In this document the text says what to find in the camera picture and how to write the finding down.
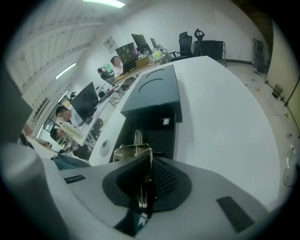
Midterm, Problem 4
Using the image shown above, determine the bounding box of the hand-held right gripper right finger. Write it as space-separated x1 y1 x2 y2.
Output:
150 156 270 234

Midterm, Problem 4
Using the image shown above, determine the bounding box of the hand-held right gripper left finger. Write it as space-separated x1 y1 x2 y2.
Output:
58 155 152 227

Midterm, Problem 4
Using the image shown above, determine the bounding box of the white desk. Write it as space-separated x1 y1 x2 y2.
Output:
60 83 132 146

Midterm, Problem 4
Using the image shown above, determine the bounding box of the white table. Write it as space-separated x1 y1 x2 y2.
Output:
88 55 282 213

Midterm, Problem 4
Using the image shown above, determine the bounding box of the black open laptop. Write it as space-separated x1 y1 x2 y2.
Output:
70 82 99 123

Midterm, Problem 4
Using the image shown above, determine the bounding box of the black chair with grey jacket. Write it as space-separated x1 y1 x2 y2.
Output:
97 67 117 85

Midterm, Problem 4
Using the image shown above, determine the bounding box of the wooden top desk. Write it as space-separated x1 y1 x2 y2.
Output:
113 53 170 86

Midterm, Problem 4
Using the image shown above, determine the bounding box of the ceiling tube light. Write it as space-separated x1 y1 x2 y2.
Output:
55 62 77 80
82 0 125 8

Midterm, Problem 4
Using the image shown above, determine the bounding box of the black mesh bin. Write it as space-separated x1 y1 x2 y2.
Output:
271 83 284 99

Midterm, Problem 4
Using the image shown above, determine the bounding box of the small cardboard box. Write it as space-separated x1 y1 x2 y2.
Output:
134 57 153 68

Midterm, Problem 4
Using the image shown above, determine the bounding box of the sticker covered laptop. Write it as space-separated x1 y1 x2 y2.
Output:
115 42 139 64

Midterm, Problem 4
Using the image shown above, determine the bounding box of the black rolling rack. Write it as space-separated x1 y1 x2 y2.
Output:
201 40 227 68

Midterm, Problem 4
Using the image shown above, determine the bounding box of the black cabinet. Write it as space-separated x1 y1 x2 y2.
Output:
252 38 270 74

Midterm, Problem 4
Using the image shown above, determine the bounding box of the black office chair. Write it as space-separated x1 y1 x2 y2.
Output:
169 31 194 62
193 28 206 57

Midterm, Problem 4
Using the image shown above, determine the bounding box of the wooden board panel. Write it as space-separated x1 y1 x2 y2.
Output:
264 20 300 111

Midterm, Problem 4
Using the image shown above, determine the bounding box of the wall poster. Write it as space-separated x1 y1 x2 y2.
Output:
103 36 117 55

